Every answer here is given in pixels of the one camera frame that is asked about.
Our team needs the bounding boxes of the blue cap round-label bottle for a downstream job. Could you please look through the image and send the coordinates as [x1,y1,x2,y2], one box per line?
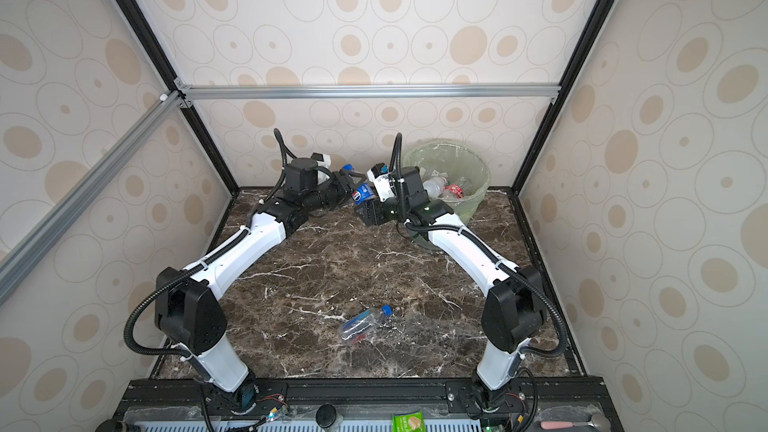
[352,182,375,205]

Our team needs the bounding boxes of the pink handled tool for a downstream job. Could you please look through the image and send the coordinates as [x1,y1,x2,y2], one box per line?
[539,414,611,432]

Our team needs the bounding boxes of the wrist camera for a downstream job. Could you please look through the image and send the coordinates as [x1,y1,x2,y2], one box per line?
[310,152,332,169]
[367,163,395,202]

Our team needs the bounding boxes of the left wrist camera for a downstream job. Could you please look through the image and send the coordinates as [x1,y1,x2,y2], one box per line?
[310,152,332,169]

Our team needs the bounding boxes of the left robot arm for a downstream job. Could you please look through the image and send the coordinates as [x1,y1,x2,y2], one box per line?
[123,131,360,396]

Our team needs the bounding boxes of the red cap bottle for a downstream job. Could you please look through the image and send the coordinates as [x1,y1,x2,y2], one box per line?
[423,175,448,199]

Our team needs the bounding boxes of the crushed blue cap bottle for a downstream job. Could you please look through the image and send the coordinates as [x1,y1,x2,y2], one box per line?
[339,305,393,342]

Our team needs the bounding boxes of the left diagonal aluminium rail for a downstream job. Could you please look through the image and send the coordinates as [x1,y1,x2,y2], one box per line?
[1,91,182,302]

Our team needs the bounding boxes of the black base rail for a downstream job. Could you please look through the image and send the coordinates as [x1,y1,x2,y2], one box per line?
[100,376,623,431]

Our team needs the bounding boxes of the red label clear bottle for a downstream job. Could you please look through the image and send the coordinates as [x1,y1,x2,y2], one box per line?
[444,183,471,200]

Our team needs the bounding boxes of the black round knob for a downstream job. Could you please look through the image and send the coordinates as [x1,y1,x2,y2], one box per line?
[315,404,342,432]

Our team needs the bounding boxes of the green snack packet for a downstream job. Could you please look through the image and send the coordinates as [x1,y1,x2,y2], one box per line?
[392,411,427,432]

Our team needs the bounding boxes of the green lined mesh waste bin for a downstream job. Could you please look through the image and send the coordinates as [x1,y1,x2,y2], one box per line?
[403,140,491,224]

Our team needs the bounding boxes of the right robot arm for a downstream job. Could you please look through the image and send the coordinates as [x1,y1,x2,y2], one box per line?
[355,133,568,411]

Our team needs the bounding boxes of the horizontal aluminium rail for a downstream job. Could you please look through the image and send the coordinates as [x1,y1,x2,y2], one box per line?
[180,83,561,100]

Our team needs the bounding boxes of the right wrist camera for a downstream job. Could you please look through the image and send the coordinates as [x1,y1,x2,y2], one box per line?
[367,163,395,202]

